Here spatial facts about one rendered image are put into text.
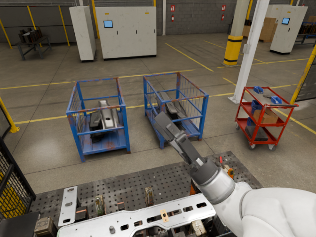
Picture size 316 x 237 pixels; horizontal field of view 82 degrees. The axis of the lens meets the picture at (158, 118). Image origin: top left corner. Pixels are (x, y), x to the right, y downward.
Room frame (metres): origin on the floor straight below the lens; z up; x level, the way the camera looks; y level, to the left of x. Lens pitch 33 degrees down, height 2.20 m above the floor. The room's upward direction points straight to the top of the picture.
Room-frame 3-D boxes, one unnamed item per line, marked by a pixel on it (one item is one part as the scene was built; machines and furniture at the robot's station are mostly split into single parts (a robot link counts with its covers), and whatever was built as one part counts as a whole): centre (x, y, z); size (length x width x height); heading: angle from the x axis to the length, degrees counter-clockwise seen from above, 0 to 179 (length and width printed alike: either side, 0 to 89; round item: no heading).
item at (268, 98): (2.66, -1.78, 0.49); 0.81 x 0.47 x 0.97; 0
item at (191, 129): (3.08, -0.26, 0.47); 1.20 x 0.80 x 0.95; 17
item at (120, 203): (0.75, 0.27, 0.84); 0.11 x 0.08 x 0.29; 16
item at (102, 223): (0.68, -0.06, 1.00); 1.38 x 0.22 x 0.02; 106
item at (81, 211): (0.69, 0.53, 0.84); 0.11 x 0.10 x 0.28; 16
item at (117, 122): (2.77, 1.01, 0.47); 1.20 x 0.80 x 0.95; 15
